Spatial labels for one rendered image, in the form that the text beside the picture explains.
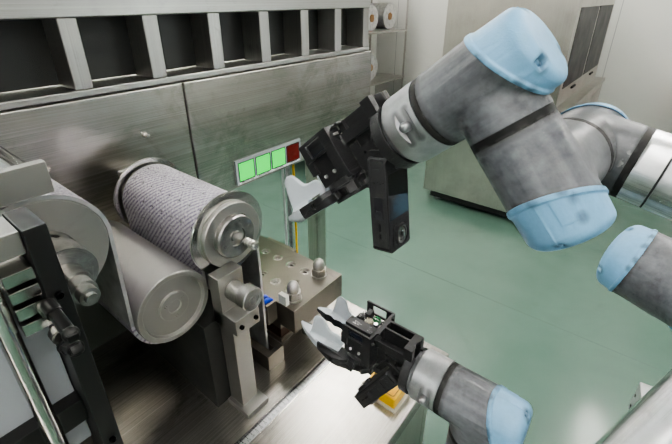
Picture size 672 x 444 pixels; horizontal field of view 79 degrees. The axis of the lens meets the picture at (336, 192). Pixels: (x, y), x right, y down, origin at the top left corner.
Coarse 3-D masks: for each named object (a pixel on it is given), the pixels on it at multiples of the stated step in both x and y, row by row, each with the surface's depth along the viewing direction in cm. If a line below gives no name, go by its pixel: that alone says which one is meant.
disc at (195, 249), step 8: (232, 192) 67; (240, 192) 68; (216, 200) 65; (224, 200) 66; (232, 200) 67; (240, 200) 69; (248, 200) 70; (256, 200) 72; (208, 208) 64; (216, 208) 65; (256, 208) 72; (200, 216) 63; (208, 216) 64; (200, 224) 64; (192, 232) 63; (200, 232) 64; (192, 240) 63; (256, 240) 74; (192, 248) 64; (200, 248) 65; (192, 256) 64; (200, 256) 65; (200, 264) 66; (208, 264) 67; (208, 272) 67
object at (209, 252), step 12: (228, 204) 66; (240, 204) 68; (216, 216) 64; (252, 216) 71; (204, 228) 64; (216, 228) 65; (204, 240) 64; (204, 252) 65; (216, 252) 66; (216, 264) 67
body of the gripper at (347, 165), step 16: (368, 96) 42; (384, 96) 44; (352, 112) 46; (368, 112) 42; (336, 128) 47; (352, 128) 44; (368, 128) 43; (304, 144) 47; (320, 144) 47; (336, 144) 45; (352, 144) 46; (368, 144) 44; (384, 144) 40; (320, 160) 47; (336, 160) 45; (352, 160) 46; (400, 160) 41; (320, 176) 49; (336, 176) 47; (352, 176) 46; (352, 192) 46
